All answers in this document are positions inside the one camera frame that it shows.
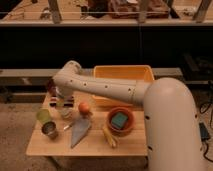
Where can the small clear glass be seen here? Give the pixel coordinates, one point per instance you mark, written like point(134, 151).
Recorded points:
point(65, 113)

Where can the wooden table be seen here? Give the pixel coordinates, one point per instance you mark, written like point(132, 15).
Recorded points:
point(94, 144)

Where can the green plastic cup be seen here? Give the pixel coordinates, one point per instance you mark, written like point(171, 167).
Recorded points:
point(43, 116)

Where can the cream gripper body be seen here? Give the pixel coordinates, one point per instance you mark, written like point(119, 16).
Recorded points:
point(60, 102)

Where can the metal cup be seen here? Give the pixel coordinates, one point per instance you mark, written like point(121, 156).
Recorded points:
point(49, 129)

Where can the dark red bowl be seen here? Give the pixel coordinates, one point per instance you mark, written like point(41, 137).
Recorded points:
point(50, 87)

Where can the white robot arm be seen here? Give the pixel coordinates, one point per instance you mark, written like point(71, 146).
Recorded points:
point(171, 124)

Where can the green sponge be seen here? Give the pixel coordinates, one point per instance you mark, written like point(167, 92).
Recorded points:
point(118, 120)

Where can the metal spoon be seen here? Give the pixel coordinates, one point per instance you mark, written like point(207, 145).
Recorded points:
point(71, 124)

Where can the orange plastic tray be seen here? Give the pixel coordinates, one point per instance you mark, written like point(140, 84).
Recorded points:
point(134, 72)

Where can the orange fruit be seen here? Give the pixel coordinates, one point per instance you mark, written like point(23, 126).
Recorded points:
point(84, 108)

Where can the terracotta bowl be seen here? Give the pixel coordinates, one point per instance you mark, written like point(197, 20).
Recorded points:
point(128, 127)

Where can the striped eraser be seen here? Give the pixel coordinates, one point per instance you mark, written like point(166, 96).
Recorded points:
point(68, 102)

